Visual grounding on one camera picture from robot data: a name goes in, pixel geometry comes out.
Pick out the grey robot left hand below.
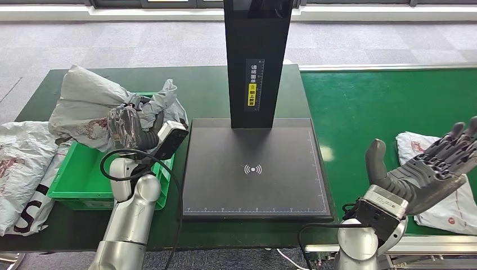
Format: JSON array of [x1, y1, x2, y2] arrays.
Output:
[[107, 94, 165, 154]]

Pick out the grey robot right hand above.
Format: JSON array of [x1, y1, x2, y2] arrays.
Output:
[[365, 116, 477, 217]]

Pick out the white parcel bag red print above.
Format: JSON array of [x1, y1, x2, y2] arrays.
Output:
[[395, 131, 477, 236]]

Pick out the grey parcel bag red print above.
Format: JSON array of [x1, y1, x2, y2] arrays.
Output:
[[48, 65, 189, 154]]

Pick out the green conveyor belt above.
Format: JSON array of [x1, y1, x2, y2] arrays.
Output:
[[300, 68, 477, 236]]

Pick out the black inbound scanner machine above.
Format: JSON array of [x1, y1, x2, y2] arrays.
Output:
[[181, 0, 334, 222]]

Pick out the large grey parcel bag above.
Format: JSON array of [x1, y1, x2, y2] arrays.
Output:
[[0, 121, 62, 236]]

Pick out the green plastic crate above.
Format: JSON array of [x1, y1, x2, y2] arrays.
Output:
[[47, 91, 176, 212]]

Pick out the white window sill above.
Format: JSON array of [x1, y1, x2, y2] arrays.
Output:
[[0, 4, 477, 22]]

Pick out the black yellow label sticker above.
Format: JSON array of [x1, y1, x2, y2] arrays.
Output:
[[245, 58, 266, 112]]

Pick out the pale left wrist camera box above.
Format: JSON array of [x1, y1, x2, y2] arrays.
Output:
[[151, 120, 190, 161]]

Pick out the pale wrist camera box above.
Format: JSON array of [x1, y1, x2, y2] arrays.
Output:
[[352, 184, 410, 243], [151, 120, 190, 161]]

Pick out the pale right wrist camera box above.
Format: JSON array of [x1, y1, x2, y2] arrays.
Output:
[[352, 184, 410, 243]]

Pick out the aluminium conveyor frame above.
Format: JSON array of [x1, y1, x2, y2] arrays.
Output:
[[298, 62, 477, 270]]

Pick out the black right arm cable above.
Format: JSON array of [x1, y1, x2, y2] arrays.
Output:
[[297, 202, 368, 270]]

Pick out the dark window frame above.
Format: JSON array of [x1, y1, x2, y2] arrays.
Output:
[[0, 0, 477, 9]]

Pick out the white floor cable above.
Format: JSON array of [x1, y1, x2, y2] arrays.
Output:
[[276, 249, 310, 270]]

